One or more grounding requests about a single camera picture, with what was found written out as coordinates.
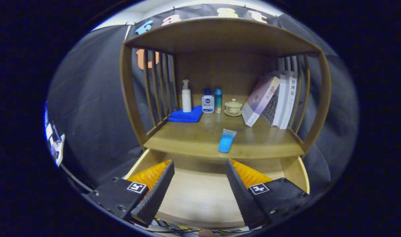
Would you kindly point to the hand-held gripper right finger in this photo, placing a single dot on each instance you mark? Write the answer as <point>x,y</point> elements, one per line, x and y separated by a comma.
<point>243,194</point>

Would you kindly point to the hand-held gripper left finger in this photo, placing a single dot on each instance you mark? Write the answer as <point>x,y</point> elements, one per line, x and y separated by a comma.
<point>157,194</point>

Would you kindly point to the wooden drawer with black knob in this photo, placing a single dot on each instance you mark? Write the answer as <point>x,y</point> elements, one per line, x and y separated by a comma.
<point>200,194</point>

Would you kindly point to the blue squeeze tube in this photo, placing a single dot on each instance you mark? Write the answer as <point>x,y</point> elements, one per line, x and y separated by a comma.
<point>226,143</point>

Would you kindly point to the wooden countertop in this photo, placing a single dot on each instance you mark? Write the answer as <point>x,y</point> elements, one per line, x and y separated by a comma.
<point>193,138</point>

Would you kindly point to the wooden cabinet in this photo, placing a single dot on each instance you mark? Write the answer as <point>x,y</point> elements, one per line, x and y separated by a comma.
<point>220,33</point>

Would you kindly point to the blue folded cloth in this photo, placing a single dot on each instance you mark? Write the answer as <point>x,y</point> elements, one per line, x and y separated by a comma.
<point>185,116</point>

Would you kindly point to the beige lidded teacup with saucer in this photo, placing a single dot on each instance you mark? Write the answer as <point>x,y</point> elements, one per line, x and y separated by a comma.
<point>233,107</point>

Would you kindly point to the dark patterned book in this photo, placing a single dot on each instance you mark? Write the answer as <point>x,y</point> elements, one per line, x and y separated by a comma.
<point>271,110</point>

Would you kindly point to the purple and white book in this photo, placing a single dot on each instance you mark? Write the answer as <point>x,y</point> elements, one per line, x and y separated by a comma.
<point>259,100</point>

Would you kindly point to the teal slim bottle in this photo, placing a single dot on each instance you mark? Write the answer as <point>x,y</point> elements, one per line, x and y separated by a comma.
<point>218,102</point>

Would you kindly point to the white bottle with blue cap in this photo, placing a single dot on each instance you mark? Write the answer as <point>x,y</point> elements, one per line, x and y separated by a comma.
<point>208,103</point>

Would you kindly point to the white pump bottle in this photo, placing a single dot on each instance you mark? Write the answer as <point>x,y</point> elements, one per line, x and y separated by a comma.
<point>186,100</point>

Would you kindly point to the black backdrop cloth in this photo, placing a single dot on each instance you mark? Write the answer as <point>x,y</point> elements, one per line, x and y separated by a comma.
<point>88,115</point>

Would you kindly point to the white book with printed spine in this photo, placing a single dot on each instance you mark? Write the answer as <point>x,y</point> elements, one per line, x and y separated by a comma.
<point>290,98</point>

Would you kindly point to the white desk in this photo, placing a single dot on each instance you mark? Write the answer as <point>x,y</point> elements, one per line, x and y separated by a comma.
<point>59,151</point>

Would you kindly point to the computer monitor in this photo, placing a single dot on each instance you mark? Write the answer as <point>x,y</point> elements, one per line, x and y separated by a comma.
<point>48,128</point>

